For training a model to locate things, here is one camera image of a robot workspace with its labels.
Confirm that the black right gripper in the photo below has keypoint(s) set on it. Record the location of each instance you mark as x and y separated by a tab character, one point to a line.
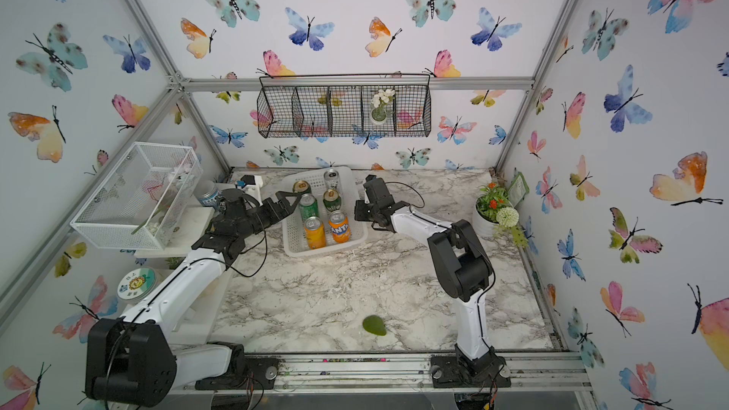
359	209

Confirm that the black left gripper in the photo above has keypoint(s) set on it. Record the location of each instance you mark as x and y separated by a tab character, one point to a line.
286	195

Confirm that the orange Fanta can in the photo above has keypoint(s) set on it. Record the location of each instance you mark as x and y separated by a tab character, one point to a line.
339	226

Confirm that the green gold beer can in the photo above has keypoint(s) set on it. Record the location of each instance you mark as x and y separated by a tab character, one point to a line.
301	187
332	200

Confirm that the green soda can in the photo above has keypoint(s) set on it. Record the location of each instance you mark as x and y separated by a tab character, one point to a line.
308	207

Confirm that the white plastic perforated basket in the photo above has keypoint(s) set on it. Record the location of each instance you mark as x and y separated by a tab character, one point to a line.
294	231

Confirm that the silver drink can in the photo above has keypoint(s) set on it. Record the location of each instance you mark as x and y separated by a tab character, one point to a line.
331	179

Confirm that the orange yellow Schweppes can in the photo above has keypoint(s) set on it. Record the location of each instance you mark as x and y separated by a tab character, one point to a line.
315	233

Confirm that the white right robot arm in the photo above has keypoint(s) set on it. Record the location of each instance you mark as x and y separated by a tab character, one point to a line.
462	267

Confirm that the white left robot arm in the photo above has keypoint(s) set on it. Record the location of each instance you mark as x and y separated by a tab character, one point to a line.
129	359

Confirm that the blue white can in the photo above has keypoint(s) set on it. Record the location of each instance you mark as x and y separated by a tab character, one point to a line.
209	195

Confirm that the white flowers in vase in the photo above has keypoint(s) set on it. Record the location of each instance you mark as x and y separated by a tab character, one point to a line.
381	105

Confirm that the green leaf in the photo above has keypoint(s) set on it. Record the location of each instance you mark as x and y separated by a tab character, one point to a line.
375	325

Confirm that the potted flower plant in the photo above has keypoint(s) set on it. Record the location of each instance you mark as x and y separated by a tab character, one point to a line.
495	215

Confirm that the white stepped shelf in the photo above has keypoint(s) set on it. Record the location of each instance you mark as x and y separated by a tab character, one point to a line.
197	323

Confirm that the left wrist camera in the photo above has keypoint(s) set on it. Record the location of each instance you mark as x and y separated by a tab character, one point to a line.
251	185

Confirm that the black wire wall basket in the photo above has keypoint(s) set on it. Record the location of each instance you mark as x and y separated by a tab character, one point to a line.
338	106

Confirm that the white wire mesh box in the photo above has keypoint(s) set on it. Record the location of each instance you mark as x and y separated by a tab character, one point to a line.
142	199

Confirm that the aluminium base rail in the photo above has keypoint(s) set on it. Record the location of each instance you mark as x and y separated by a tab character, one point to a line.
530	371

